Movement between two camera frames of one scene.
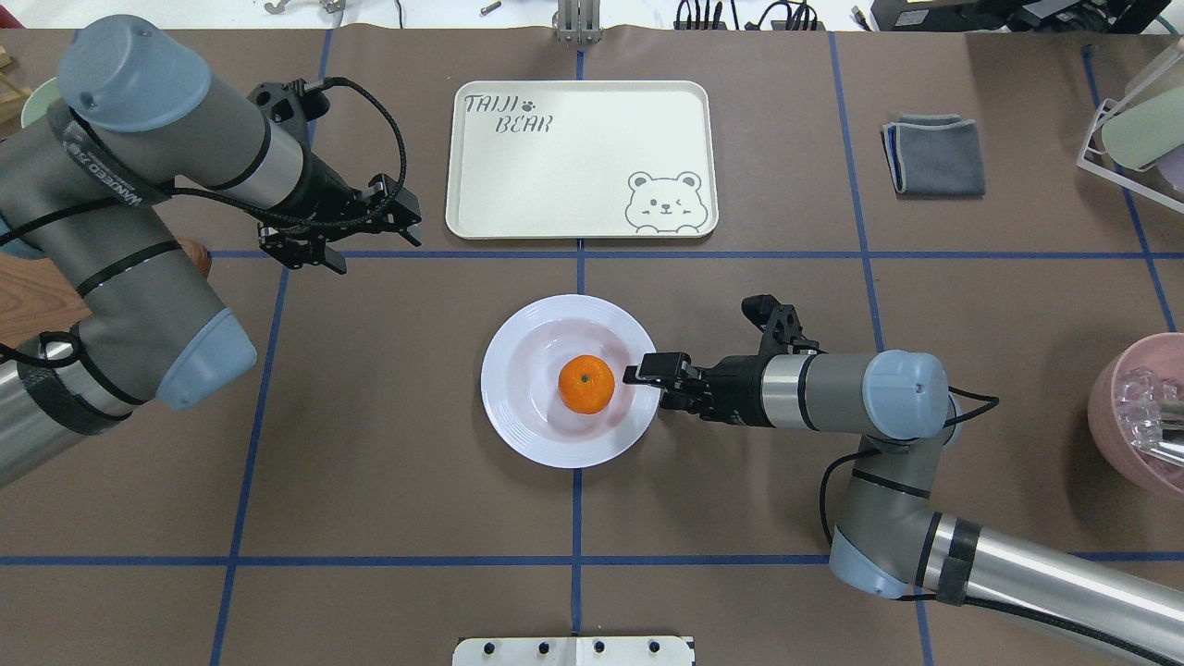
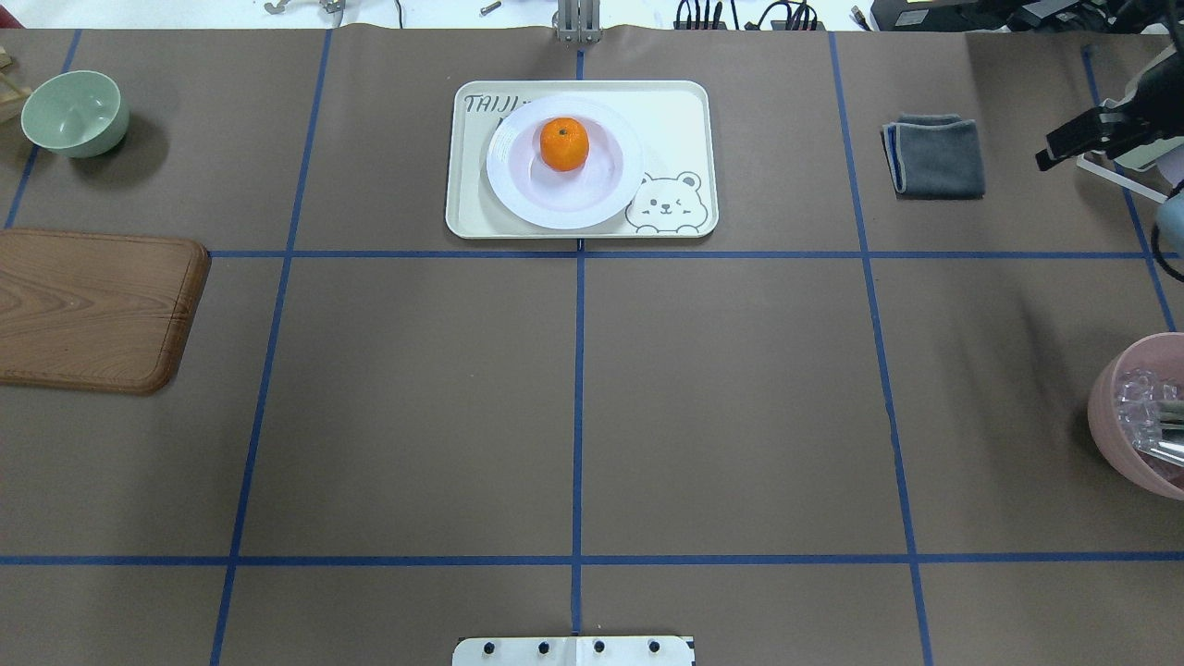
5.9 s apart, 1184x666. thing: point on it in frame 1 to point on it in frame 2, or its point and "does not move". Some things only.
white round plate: [520, 381] to [565, 200]
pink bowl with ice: [1124, 407] does not move
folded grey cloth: [934, 155] does not move
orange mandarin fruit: [585, 384] to [563, 143]
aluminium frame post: [577, 21] does not move
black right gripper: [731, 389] to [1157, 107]
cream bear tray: [582, 160] does not move
